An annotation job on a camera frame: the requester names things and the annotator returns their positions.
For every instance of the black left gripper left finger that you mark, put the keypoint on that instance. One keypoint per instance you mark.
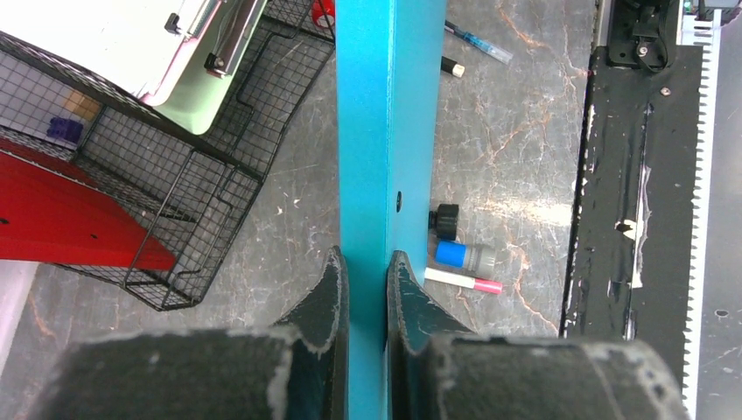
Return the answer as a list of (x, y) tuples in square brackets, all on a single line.
[(296, 368)]

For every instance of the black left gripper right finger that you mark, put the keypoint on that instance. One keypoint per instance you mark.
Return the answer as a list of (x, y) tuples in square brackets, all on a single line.
[(440, 369)]

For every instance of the black wire mesh organizer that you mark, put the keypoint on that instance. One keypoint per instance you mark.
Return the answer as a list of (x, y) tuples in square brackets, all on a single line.
[(190, 192)]

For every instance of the red clipboard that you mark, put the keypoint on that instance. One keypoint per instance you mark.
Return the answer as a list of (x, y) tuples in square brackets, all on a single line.
[(50, 215)]

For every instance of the teal blue clipboard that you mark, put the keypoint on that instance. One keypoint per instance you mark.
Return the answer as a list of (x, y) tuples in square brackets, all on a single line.
[(388, 56)]

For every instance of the pink clear clipboard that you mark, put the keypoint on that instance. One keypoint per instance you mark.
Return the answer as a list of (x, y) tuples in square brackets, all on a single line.
[(179, 64)]

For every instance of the white printed paper sheet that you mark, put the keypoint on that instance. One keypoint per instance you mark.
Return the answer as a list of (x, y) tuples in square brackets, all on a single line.
[(129, 43)]

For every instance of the light green clipboard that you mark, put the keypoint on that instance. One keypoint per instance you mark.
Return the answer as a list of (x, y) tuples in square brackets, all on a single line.
[(202, 87)]

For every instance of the pink pen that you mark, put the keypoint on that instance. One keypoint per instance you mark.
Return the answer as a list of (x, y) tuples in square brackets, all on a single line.
[(469, 282)]

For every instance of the blue grey small cylinder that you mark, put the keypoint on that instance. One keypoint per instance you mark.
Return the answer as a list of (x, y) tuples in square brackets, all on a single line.
[(477, 259)]

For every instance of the black white small marker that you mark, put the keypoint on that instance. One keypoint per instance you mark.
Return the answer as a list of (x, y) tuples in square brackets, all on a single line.
[(452, 67)]

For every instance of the blue clear pen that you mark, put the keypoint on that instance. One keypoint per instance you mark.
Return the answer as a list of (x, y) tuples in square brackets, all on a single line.
[(484, 46)]

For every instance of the small brown box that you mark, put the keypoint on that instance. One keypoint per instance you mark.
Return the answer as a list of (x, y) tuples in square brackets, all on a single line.
[(80, 107)]

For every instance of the purple small block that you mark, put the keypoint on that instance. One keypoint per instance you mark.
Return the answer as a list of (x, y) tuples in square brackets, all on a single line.
[(64, 129)]

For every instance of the red black round stamp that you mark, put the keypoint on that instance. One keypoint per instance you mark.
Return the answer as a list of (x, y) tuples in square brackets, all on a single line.
[(323, 14)]

